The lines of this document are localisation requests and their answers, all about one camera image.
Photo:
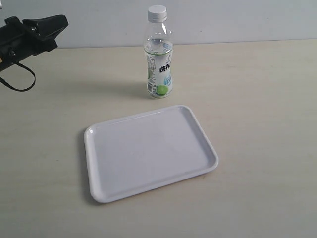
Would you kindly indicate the white bottle cap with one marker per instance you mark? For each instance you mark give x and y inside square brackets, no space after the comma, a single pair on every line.
[157,13]

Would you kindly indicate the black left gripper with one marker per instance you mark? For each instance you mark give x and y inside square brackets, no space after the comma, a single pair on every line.
[29,37]

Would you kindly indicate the white rectangular plastic tray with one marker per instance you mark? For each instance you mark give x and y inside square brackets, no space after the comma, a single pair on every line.
[146,151]

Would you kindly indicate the clear plastic drink bottle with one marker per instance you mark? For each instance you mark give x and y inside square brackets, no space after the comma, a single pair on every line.
[158,48]

